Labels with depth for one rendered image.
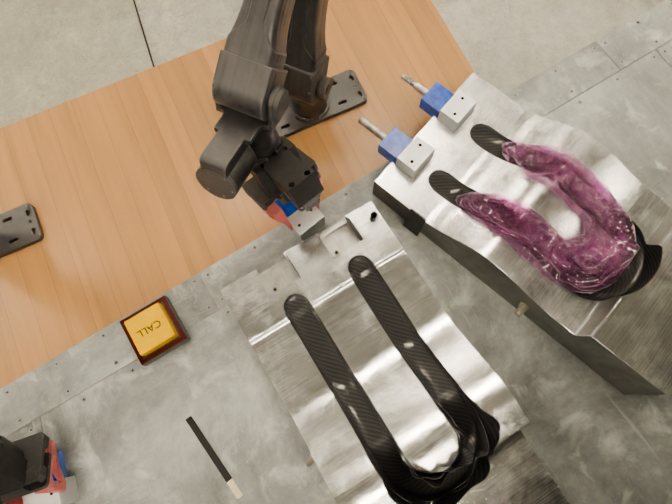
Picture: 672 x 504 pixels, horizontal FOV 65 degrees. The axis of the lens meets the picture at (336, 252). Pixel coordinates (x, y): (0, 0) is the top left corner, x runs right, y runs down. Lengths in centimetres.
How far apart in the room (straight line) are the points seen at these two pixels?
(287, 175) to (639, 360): 53
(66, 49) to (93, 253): 139
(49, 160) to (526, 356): 86
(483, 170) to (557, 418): 40
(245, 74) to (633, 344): 61
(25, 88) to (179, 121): 129
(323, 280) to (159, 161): 38
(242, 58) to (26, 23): 179
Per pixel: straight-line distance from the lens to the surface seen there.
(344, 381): 77
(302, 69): 83
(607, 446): 93
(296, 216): 84
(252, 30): 66
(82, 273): 97
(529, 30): 218
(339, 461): 73
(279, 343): 77
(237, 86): 66
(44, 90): 221
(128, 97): 106
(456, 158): 89
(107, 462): 92
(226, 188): 68
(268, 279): 81
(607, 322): 82
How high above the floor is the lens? 164
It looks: 75 degrees down
